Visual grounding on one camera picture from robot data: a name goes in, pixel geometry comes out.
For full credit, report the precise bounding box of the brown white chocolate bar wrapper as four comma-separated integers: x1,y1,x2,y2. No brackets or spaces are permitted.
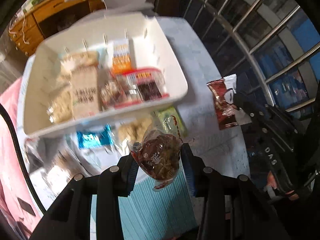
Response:
207,74,251,130

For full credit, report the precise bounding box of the dark brown walnut date snack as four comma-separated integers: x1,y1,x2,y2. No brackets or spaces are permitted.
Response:
128,121,183,192

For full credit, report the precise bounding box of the red clear date snack pack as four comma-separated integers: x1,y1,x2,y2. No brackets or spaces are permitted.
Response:
98,67,169,111

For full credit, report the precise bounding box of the brown soda cracker packet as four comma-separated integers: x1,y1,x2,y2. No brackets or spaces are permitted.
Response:
71,66,100,119

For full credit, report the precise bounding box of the person's right hand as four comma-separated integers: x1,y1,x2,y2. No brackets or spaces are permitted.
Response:
267,171,299,200

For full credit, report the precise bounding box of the black phone on blanket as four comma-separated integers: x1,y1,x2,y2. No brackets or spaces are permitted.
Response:
17,197,36,216

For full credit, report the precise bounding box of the clear wrapped sandwich cake pack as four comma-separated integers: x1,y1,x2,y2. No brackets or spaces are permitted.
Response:
24,136,106,196

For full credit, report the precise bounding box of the pink quilted blanket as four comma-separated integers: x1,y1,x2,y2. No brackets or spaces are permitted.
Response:
1,118,41,234

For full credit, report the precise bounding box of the blue white candy wrapper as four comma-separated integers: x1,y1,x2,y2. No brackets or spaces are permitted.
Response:
76,124,114,149

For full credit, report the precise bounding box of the clear wrapped floss cake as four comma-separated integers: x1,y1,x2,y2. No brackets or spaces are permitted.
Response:
118,115,152,143

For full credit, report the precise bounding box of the beige cake pack in bin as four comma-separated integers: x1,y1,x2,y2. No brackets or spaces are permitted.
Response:
47,51,99,124

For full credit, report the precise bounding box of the green foil candy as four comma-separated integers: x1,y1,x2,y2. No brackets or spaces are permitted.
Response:
155,107,188,139

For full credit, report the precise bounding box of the metal window grille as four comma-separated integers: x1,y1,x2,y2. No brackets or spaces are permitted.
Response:
181,0,319,121

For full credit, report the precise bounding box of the orange white snack packet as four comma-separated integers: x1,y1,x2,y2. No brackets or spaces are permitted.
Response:
111,38,132,75

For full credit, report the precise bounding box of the white plastic storage bin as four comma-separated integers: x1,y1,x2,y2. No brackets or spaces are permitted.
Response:
23,12,188,138

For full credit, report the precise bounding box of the wooden drawer cabinet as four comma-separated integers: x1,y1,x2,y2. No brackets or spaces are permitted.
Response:
8,0,105,57

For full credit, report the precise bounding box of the black cable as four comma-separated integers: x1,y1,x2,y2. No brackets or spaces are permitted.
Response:
0,103,47,213

